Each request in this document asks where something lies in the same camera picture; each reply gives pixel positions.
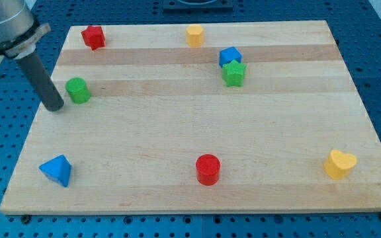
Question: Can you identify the green cylinder block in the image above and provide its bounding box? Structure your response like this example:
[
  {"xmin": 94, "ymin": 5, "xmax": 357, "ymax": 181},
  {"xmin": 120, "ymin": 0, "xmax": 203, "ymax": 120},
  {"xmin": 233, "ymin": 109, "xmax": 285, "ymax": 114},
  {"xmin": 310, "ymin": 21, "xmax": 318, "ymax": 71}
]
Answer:
[{"xmin": 65, "ymin": 77, "xmax": 91, "ymax": 104}]

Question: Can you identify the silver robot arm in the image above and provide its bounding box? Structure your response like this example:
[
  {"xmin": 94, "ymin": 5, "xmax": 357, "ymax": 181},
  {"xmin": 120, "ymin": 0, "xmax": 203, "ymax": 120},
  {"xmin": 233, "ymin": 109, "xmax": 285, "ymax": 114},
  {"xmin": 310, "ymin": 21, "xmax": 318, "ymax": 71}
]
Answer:
[{"xmin": 0, "ymin": 0, "xmax": 51, "ymax": 60}]

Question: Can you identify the blue triangle block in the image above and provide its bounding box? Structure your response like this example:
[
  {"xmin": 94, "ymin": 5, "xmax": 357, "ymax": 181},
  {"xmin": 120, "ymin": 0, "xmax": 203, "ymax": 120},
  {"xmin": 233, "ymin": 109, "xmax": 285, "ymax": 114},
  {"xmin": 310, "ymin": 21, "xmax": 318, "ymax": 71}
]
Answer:
[{"xmin": 39, "ymin": 155, "xmax": 72, "ymax": 187}]

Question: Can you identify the wooden board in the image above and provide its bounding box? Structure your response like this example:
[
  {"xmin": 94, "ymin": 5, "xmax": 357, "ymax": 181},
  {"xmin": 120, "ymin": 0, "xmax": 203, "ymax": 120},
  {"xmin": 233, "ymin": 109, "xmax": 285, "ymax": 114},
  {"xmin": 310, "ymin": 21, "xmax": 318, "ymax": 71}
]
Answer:
[{"xmin": 0, "ymin": 20, "xmax": 381, "ymax": 215}]

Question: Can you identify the red cylinder block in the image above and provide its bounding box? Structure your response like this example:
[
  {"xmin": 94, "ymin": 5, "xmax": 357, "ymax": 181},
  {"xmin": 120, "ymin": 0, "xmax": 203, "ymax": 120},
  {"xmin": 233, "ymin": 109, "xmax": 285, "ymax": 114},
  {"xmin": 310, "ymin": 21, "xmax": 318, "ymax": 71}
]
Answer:
[{"xmin": 195, "ymin": 154, "xmax": 221, "ymax": 186}]

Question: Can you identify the green star block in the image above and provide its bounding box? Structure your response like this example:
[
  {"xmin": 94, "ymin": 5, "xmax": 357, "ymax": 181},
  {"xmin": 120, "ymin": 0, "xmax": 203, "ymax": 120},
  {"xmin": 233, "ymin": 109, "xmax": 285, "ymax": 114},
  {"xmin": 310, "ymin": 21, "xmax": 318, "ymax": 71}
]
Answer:
[{"xmin": 222, "ymin": 59, "xmax": 247, "ymax": 87}]

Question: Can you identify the blue cube block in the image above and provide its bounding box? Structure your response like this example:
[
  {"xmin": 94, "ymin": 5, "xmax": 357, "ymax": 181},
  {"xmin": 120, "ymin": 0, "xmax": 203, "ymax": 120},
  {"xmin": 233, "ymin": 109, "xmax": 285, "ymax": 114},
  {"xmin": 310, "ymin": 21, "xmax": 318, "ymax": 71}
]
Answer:
[{"xmin": 219, "ymin": 47, "xmax": 242, "ymax": 67}]

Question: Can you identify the yellow hexagon block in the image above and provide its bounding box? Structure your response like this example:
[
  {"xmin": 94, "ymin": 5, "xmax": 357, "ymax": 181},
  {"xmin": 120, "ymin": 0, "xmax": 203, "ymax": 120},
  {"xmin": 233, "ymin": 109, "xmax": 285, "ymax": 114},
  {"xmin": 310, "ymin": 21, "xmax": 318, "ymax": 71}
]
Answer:
[{"xmin": 185, "ymin": 24, "xmax": 204, "ymax": 47}]

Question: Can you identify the red star block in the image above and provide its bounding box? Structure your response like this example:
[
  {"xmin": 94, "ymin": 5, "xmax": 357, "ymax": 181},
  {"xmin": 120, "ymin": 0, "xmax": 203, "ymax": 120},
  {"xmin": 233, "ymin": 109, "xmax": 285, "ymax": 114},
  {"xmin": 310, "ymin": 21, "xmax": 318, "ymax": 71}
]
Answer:
[{"xmin": 81, "ymin": 25, "xmax": 105, "ymax": 50}]

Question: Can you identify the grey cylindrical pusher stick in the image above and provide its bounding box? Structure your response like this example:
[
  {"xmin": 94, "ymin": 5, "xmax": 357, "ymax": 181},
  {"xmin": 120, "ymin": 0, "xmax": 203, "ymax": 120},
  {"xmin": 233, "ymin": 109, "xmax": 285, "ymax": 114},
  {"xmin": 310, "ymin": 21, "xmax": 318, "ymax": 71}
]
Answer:
[{"xmin": 15, "ymin": 51, "xmax": 64, "ymax": 112}]

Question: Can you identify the yellow heart block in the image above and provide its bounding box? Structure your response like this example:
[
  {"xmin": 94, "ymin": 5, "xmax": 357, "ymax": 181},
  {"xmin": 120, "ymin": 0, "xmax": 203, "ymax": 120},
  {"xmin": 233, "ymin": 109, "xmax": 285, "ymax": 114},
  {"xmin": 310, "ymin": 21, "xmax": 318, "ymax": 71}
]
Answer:
[{"xmin": 323, "ymin": 149, "xmax": 358, "ymax": 180}]

